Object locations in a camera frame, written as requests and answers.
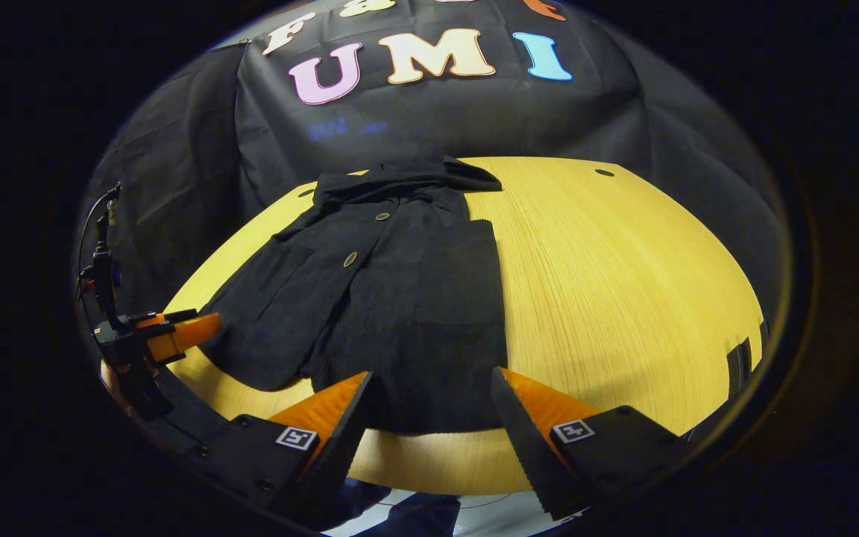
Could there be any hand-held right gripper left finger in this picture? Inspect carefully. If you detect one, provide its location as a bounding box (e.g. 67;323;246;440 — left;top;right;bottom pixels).
192;371;374;523

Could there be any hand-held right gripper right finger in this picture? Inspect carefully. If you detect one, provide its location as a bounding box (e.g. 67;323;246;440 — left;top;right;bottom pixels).
491;365;691;521

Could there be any black coat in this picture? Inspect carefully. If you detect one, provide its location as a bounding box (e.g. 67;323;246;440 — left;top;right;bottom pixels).
198;155;511;435

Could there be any black table edge clamp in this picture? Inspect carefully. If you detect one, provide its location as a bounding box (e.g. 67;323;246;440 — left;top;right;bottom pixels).
726;337;770;389

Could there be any black backdrop cloth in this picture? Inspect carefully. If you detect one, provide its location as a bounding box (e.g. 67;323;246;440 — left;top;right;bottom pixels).
75;0;788;314

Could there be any thin black cable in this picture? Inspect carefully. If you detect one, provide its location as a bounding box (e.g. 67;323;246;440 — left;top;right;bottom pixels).
76;183;123;277

